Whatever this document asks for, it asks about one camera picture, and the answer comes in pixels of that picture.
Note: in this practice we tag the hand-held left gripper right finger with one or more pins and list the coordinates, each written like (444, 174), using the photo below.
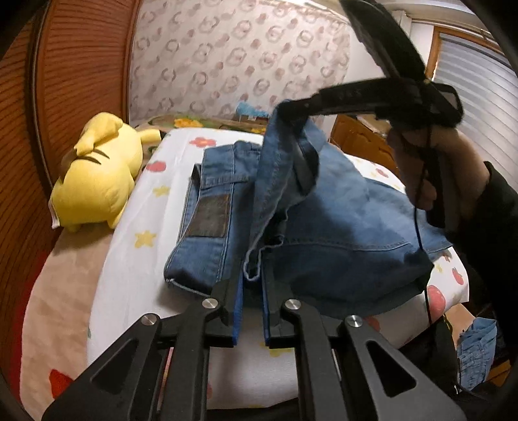
(266, 315)

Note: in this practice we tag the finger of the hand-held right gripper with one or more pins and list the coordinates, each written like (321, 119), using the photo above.
(348, 101)
(384, 36)

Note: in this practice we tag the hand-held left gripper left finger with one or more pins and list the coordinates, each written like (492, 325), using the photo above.
(238, 307)

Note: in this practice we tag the blue denim pants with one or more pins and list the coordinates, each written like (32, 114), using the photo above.
(344, 234)

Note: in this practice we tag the person's right forearm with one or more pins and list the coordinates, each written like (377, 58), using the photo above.
(497, 226)

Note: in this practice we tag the person's right hand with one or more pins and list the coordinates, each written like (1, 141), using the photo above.
(465, 170)

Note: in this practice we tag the wooden cabinet counter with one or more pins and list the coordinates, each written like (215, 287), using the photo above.
(356, 137)

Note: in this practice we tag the grey striped window blind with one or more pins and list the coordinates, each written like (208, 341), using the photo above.
(485, 89)

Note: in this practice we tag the cardboard box with blue cloth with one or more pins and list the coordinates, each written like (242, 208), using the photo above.
(251, 111)

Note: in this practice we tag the strawberry print white blanket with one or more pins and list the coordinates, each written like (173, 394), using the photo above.
(133, 283)

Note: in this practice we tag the floral brown blanket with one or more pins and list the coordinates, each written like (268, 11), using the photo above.
(182, 121)

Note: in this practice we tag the yellow plush toy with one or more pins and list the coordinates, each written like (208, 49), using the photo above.
(101, 174)

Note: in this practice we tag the blue denim garment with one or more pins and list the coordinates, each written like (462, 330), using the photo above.
(479, 352)

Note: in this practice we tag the wooden louvered wardrobe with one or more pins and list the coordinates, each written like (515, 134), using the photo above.
(73, 81)

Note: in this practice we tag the circle patterned wall curtain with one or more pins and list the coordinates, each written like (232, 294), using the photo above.
(243, 52)

